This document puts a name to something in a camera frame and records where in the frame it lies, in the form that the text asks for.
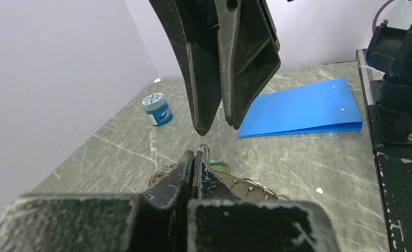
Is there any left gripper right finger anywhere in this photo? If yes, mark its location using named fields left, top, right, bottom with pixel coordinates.
left=187, top=152, right=338, bottom=251

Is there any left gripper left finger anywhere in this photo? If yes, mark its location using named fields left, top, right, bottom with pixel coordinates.
left=0, top=150, right=194, bottom=251

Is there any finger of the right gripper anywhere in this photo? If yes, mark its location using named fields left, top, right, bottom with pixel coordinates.
left=215, top=0, right=281, bottom=129
left=150, top=0, right=222, bottom=136

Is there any green key tag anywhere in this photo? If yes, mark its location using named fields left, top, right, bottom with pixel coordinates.
left=210, top=160, right=229, bottom=172

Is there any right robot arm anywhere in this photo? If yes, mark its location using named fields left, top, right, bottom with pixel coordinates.
left=150, top=1, right=412, bottom=146

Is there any blue small jar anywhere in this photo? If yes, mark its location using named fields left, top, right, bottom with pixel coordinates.
left=141, top=92, right=173, bottom=127

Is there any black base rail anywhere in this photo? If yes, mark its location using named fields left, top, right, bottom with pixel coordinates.
left=356, top=49, right=412, bottom=251

